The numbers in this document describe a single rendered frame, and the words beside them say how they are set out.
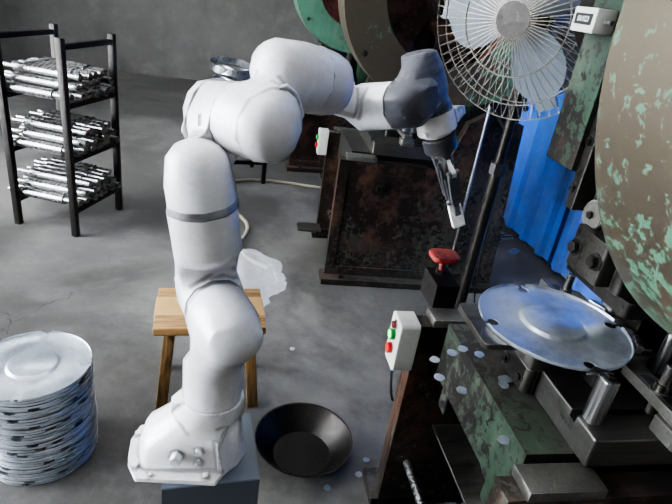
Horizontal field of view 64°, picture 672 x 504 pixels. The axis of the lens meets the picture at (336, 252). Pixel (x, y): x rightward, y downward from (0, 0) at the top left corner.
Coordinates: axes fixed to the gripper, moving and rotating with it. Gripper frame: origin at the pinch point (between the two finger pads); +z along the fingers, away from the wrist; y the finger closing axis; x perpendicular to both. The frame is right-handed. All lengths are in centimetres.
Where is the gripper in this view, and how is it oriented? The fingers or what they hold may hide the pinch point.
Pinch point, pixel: (455, 213)
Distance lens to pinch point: 131.3
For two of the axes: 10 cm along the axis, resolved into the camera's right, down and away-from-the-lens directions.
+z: 3.0, 8.2, 4.8
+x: 9.4, -3.3, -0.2
